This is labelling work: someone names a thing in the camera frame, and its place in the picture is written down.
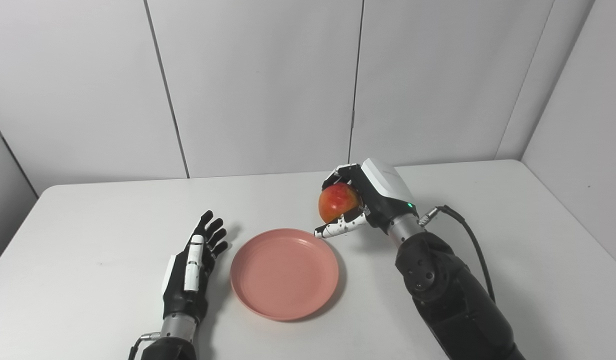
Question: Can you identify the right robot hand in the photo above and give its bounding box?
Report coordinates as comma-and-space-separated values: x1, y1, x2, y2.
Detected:
314, 158, 420, 239

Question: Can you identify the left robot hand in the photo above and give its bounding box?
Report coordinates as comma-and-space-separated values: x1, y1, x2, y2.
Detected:
161, 210, 229, 324

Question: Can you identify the red yellow apple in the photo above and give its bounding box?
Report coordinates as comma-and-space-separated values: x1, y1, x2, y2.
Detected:
318, 182, 363, 224

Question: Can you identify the pink plate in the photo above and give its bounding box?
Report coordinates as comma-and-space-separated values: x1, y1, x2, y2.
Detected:
230, 228, 340, 321

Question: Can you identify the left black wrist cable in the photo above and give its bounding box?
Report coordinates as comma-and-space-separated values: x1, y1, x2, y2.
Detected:
127, 331, 162, 360

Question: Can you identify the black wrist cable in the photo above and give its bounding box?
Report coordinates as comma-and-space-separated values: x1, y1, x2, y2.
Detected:
419, 205, 497, 304
127, 331, 162, 360

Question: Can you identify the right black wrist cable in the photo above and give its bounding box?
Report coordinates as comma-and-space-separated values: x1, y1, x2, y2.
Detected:
419, 205, 497, 304

